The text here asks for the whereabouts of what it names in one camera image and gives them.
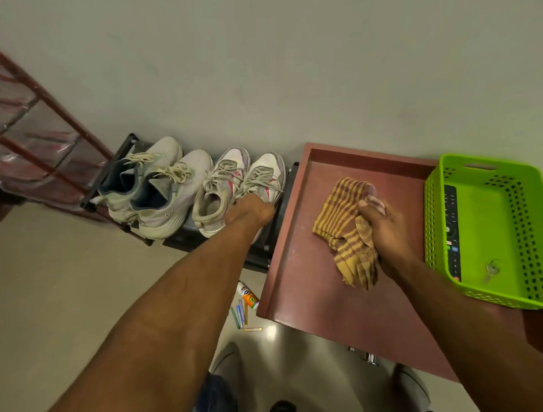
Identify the person's left forearm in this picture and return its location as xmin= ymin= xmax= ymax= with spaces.
xmin=49 ymin=218 xmax=272 ymax=412

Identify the person's grey slipper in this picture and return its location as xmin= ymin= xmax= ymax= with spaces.
xmin=210 ymin=341 xmax=247 ymax=408
xmin=392 ymin=364 xmax=433 ymax=412

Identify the person's left hand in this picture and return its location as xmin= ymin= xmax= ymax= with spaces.
xmin=223 ymin=193 xmax=277 ymax=228

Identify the grey-blue sneaker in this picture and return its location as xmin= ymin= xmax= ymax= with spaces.
xmin=91 ymin=136 xmax=184 ymax=224
xmin=129 ymin=149 xmax=214 ymax=240

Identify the silver key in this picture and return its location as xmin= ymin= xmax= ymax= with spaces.
xmin=482 ymin=259 xmax=502 ymax=284

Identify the black shoe rack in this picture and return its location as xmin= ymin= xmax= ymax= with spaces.
xmin=80 ymin=133 xmax=300 ymax=272

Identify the white pink sneaker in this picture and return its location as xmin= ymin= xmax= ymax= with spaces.
xmin=192 ymin=147 xmax=251 ymax=238
xmin=232 ymin=152 xmax=287 ymax=245

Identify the person's right hand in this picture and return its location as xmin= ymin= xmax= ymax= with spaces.
xmin=357 ymin=198 xmax=419 ymax=281

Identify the white orange glue tube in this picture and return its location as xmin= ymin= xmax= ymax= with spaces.
xmin=236 ymin=281 xmax=260 ymax=311

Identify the red-brown drawer cabinet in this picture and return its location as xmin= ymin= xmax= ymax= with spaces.
xmin=256 ymin=142 xmax=543 ymax=383

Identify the red metal rack plastic-wrapped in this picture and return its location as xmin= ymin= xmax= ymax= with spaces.
xmin=0 ymin=50 xmax=115 ymax=221

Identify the black remote control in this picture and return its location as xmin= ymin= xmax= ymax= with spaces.
xmin=443 ymin=184 xmax=463 ymax=283

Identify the striped yellow cleaning cloth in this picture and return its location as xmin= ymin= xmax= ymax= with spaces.
xmin=312 ymin=177 xmax=387 ymax=291

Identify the green plastic basket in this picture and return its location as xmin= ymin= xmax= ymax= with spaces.
xmin=424 ymin=153 xmax=543 ymax=311

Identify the person's right forearm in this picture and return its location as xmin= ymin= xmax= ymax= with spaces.
xmin=390 ymin=254 xmax=543 ymax=412

